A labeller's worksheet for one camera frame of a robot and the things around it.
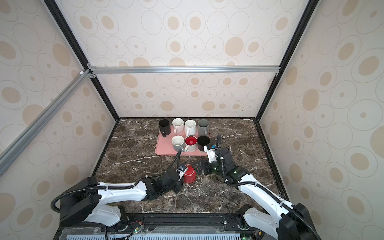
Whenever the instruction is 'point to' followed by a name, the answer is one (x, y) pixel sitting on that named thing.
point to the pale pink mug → (178, 125)
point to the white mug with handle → (190, 127)
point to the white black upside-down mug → (202, 141)
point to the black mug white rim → (164, 127)
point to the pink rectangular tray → (193, 153)
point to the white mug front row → (191, 143)
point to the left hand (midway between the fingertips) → (187, 178)
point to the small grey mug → (177, 141)
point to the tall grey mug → (203, 127)
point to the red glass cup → (190, 175)
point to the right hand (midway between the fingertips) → (199, 164)
